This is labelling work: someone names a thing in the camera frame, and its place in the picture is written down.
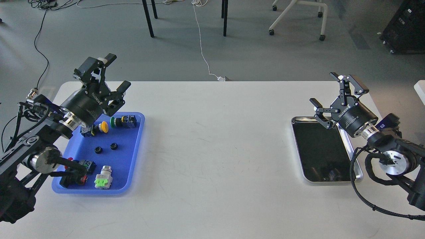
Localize black table legs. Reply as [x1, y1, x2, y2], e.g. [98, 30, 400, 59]
[142, 0, 229, 38]

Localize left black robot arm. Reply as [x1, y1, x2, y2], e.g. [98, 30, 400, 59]
[0, 53, 131, 223]

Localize blue green contact block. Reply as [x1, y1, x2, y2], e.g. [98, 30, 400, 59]
[79, 160, 97, 175]

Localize yellow push button switch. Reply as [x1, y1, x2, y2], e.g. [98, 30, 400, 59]
[79, 121, 109, 137]

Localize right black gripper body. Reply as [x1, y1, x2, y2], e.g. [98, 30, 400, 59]
[331, 96, 378, 137]

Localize black cable on floor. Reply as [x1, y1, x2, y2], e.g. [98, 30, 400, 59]
[28, 0, 77, 90]

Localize green push button switch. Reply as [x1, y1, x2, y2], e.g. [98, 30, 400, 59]
[109, 115, 137, 128]

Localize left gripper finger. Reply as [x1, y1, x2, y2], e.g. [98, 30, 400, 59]
[73, 53, 117, 83]
[110, 81, 131, 100]

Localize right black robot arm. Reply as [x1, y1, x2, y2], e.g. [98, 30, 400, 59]
[310, 72, 425, 221]

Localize blue plastic tray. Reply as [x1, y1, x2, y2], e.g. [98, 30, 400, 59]
[51, 112, 145, 194]

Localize silver metal tray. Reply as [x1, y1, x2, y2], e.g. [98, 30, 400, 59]
[291, 116, 363, 185]

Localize grey switch with green block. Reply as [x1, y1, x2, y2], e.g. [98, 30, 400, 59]
[94, 165, 113, 190]

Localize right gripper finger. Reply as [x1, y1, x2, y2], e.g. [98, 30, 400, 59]
[309, 98, 339, 129]
[329, 72, 370, 103]

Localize white cable on floor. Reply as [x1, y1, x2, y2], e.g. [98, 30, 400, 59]
[76, 0, 220, 80]

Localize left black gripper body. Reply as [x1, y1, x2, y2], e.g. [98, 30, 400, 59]
[60, 76, 125, 125]

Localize red push button switch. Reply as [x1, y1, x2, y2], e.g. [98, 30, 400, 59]
[59, 166, 87, 188]

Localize black equipment case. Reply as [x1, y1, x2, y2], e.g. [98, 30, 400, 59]
[380, 0, 425, 54]

